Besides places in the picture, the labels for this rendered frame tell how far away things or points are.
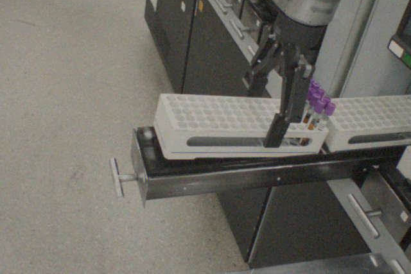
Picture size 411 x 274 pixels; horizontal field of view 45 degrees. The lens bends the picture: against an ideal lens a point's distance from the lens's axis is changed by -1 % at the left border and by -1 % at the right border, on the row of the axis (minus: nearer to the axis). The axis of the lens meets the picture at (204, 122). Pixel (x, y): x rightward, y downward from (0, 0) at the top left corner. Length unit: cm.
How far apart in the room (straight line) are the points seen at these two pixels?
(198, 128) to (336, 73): 52
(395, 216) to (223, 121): 35
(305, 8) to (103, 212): 128
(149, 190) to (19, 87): 168
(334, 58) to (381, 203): 41
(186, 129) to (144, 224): 106
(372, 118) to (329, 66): 28
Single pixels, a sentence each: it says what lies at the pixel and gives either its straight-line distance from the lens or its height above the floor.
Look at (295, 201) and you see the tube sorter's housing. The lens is 127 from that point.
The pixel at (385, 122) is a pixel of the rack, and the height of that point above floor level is 86.
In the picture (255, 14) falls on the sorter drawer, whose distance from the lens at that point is 143.
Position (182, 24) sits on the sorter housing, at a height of 43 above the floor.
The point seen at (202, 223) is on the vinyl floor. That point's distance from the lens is 186.
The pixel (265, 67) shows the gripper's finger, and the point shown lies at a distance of 89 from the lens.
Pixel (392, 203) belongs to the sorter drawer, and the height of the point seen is 79.
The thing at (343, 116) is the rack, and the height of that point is 86.
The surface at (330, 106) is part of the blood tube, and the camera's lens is 89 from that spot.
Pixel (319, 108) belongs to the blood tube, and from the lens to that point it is 89.
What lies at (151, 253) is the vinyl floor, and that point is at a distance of 175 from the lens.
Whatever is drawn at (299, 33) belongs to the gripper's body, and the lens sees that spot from 79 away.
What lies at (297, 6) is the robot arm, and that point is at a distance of 77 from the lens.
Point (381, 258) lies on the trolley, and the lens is 81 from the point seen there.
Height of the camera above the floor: 139
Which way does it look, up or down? 37 degrees down
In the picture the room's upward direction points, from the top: 11 degrees clockwise
